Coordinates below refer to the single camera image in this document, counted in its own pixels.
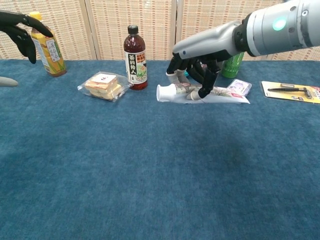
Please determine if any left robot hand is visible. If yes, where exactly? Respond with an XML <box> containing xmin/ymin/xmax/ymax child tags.
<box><xmin>0</xmin><ymin>9</ymin><xmax>55</xmax><ymax>88</ymax></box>

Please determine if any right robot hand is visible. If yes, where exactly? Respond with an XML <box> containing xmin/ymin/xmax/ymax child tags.
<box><xmin>165</xmin><ymin>20</ymin><xmax>247</xmax><ymax>101</ymax></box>

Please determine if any floral white toothpaste tube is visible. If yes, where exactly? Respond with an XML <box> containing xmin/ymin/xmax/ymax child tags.
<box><xmin>156</xmin><ymin>83</ymin><xmax>251</xmax><ymax>105</ymax></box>

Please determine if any yellow tea bottle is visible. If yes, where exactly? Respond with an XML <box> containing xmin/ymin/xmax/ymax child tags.
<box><xmin>29</xmin><ymin>11</ymin><xmax>68</xmax><ymax>78</ymax></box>

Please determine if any dark tea bottle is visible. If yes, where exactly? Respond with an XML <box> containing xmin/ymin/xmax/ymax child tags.
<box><xmin>123</xmin><ymin>24</ymin><xmax>148</xmax><ymax>91</ymax></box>

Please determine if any green energy drink can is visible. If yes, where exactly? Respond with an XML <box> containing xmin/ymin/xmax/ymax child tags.
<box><xmin>221</xmin><ymin>51</ymin><xmax>245</xmax><ymax>79</ymax></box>

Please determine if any small purple plastic box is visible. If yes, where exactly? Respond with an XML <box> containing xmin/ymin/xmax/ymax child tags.
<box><xmin>226</xmin><ymin>78</ymin><xmax>253</xmax><ymax>97</ymax></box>

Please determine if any bamboo folding screen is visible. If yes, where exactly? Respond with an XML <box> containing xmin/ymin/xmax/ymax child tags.
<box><xmin>0</xmin><ymin>0</ymin><xmax>320</xmax><ymax>61</ymax></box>

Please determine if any black razor on yellow card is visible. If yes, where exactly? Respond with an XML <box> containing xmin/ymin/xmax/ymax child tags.
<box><xmin>260</xmin><ymin>80</ymin><xmax>320</xmax><ymax>105</ymax></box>

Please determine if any packaged sliced bread sandwich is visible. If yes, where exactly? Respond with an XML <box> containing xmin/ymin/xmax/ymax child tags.
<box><xmin>76</xmin><ymin>71</ymin><xmax>133</xmax><ymax>103</ymax></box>

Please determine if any blue tablecloth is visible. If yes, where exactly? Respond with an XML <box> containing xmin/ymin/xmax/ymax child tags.
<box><xmin>0</xmin><ymin>59</ymin><xmax>320</xmax><ymax>240</ymax></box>

